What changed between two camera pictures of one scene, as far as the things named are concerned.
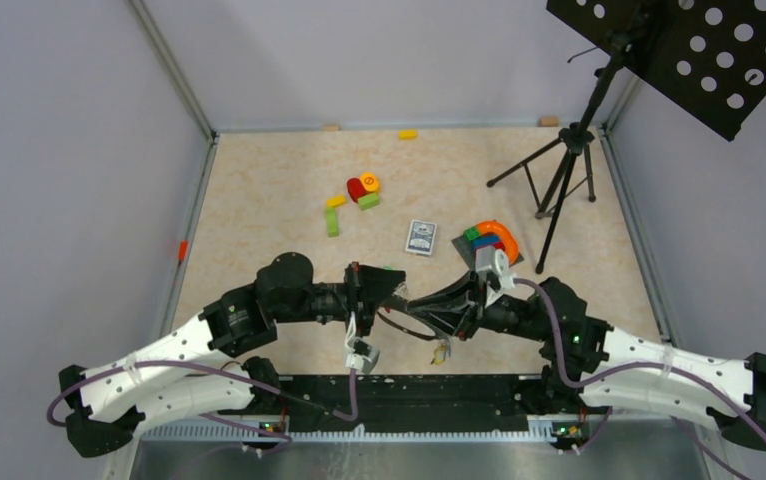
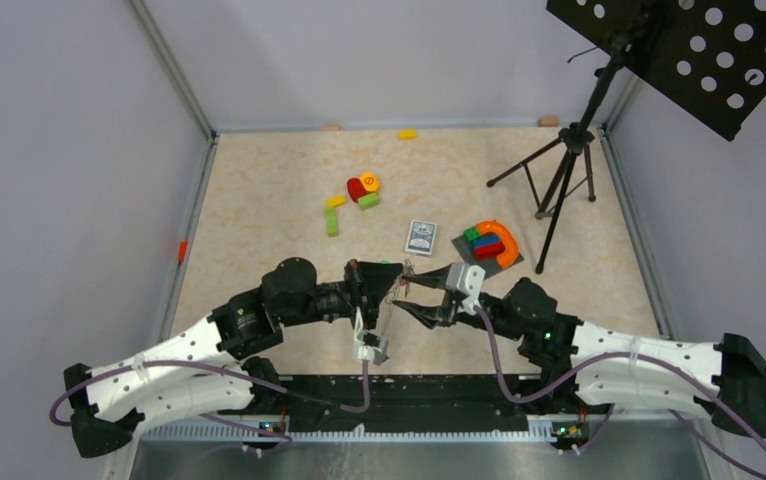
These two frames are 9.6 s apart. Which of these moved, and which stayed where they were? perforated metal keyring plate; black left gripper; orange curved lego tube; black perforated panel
Moved: perforated metal keyring plate
Stayed: black left gripper; orange curved lego tube; black perforated panel
